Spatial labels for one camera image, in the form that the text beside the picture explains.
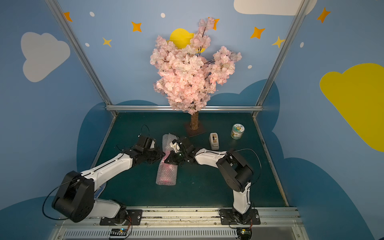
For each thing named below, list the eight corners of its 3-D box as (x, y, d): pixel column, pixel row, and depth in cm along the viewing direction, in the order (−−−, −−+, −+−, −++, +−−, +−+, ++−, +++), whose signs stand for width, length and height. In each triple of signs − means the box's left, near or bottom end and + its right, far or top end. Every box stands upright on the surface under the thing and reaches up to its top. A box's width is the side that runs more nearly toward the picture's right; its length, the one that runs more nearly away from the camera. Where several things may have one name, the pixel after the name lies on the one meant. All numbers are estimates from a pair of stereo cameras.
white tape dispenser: (210, 150, 102) (211, 146, 98) (209, 136, 110) (210, 132, 106) (218, 150, 102) (219, 146, 98) (217, 136, 110) (217, 132, 106)
